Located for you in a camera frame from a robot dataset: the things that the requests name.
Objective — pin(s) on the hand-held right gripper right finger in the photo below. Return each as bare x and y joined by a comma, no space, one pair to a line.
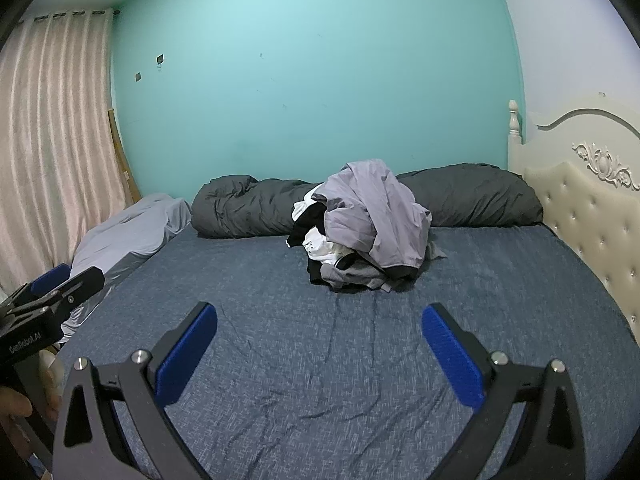
450,355

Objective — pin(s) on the dark grey duvet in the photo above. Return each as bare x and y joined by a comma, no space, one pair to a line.
235,210

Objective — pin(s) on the wooden frame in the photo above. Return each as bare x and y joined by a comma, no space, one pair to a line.
122,160

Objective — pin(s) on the light grey bedsheet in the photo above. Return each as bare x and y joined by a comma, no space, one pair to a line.
125,230

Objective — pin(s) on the pale pink curtain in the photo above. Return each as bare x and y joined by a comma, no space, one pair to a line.
55,150

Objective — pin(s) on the heather grey garment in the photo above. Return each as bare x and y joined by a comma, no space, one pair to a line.
355,275

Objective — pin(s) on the black garment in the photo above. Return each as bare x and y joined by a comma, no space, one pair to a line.
300,230

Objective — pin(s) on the light grey jacket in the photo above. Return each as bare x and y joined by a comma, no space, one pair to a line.
370,210

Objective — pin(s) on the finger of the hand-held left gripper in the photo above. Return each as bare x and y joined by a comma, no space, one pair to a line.
80,282
50,276

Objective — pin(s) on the bed with blue sheet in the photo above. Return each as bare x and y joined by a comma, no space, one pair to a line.
310,360

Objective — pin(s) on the cream tufted headboard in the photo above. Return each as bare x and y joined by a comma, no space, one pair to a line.
585,200

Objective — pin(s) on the person's left hand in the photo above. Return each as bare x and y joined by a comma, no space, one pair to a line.
51,377

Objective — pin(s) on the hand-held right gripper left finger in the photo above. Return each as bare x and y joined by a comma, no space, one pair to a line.
187,355

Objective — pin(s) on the white printed garment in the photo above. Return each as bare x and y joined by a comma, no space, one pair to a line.
317,245

